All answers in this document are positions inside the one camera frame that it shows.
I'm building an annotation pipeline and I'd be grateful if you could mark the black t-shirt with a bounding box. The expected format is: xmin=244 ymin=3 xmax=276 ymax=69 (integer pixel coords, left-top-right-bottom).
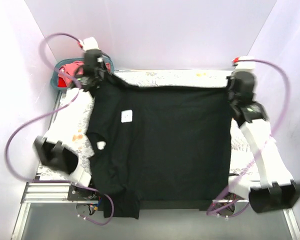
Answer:
xmin=85 ymin=75 xmax=232 ymax=219

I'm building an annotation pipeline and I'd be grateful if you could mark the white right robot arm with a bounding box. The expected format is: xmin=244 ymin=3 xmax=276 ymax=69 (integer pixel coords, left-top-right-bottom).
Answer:
xmin=216 ymin=71 xmax=300 ymax=214

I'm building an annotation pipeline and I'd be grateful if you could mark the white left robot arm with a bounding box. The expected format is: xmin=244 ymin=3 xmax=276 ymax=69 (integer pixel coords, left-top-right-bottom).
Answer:
xmin=33 ymin=47 xmax=108 ymax=200

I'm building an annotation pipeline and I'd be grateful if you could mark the pink crumpled t-shirt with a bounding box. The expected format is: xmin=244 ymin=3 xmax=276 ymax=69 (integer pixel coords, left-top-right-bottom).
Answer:
xmin=58 ymin=60 xmax=84 ymax=82

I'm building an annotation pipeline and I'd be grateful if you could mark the red t-shirt in basket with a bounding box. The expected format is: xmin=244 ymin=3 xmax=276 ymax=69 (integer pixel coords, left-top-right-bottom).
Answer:
xmin=57 ymin=77 xmax=72 ymax=88

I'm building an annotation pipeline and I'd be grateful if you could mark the teal plastic laundry basket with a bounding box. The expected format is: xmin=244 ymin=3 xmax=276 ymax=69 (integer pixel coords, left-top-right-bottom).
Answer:
xmin=50 ymin=57 xmax=115 ymax=93

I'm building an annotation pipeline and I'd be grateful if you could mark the floral patterned table cover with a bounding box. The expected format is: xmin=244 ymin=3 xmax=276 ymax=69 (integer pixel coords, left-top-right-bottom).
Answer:
xmin=39 ymin=70 xmax=263 ymax=181

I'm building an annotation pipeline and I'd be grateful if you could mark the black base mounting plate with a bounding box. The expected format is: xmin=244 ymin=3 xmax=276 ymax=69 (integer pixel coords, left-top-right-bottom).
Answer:
xmin=67 ymin=183 xmax=247 ymax=212

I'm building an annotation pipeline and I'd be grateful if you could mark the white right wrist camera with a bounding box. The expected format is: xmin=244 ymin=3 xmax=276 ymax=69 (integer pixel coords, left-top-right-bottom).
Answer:
xmin=232 ymin=56 xmax=256 ymax=72

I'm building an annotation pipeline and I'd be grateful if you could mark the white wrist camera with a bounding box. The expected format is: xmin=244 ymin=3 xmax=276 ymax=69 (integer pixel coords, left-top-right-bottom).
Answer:
xmin=79 ymin=37 xmax=100 ymax=52
xmin=232 ymin=56 xmax=256 ymax=72

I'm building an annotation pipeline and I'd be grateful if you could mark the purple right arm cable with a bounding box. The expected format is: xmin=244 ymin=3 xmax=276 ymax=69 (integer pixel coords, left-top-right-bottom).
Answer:
xmin=206 ymin=58 xmax=290 ymax=218

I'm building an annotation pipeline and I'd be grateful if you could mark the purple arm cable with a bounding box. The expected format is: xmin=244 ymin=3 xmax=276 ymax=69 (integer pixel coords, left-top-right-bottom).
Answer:
xmin=206 ymin=58 xmax=290 ymax=218
xmin=5 ymin=32 xmax=115 ymax=226

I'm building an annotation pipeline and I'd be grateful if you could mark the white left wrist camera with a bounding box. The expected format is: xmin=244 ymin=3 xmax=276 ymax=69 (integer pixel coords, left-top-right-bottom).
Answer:
xmin=79 ymin=37 xmax=100 ymax=52

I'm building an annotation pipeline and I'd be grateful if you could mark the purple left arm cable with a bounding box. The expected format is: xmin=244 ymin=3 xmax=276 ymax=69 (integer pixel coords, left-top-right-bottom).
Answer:
xmin=5 ymin=32 xmax=115 ymax=226

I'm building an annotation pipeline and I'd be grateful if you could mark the aluminium frame rail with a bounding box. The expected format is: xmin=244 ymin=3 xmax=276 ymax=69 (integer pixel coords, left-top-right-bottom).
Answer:
xmin=12 ymin=183 xmax=300 ymax=240

